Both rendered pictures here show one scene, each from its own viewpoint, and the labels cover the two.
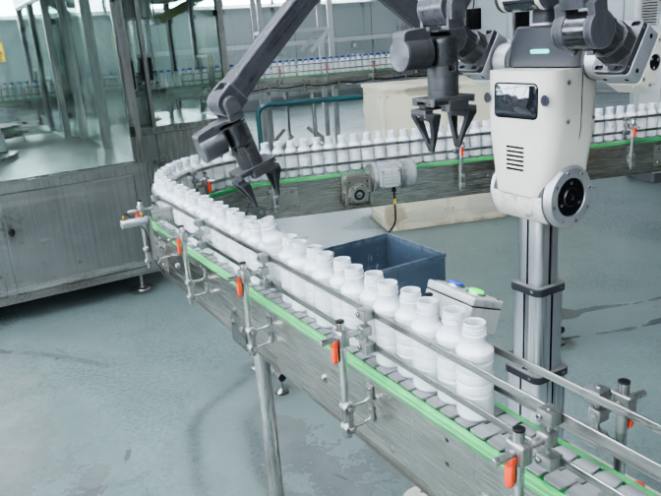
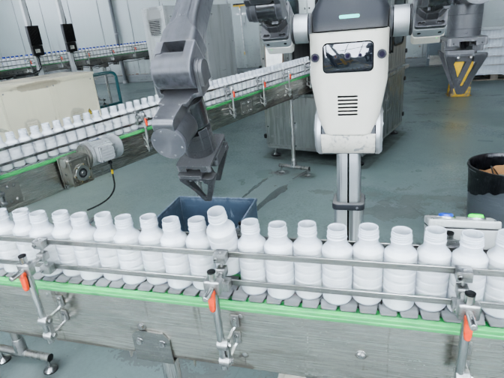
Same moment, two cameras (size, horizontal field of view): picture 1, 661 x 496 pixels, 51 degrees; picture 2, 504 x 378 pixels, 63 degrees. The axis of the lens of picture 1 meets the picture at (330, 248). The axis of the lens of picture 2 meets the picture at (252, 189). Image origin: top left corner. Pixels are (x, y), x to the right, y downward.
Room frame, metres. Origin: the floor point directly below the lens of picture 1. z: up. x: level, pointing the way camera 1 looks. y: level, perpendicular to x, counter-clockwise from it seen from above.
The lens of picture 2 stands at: (1.01, 0.61, 1.54)
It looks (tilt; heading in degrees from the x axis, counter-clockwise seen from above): 22 degrees down; 316
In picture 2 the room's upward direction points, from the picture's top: 5 degrees counter-clockwise
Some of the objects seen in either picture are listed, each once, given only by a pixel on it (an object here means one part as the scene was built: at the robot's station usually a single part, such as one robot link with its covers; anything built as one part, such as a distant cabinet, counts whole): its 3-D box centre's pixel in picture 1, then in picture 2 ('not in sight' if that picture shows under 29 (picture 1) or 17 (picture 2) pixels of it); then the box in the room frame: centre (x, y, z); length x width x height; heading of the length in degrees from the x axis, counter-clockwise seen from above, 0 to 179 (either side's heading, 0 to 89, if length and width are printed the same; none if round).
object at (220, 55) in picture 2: not in sight; (212, 61); (7.01, -4.42, 0.96); 0.82 x 0.50 x 1.91; 101
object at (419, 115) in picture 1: (436, 125); (461, 67); (1.29, -0.21, 1.43); 0.07 x 0.07 x 0.09; 29
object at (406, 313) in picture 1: (411, 332); (502, 273); (1.16, -0.14, 1.08); 0.06 x 0.06 x 0.17
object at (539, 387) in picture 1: (535, 426); not in sight; (1.74, -0.55, 0.49); 0.13 x 0.13 x 0.40; 29
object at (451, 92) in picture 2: not in sight; (460, 63); (3.74, -7.39, 0.55); 0.40 x 0.40 x 1.10; 29
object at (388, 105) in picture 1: (435, 150); (47, 132); (5.93, -0.96, 0.59); 1.10 x 0.62 x 1.18; 101
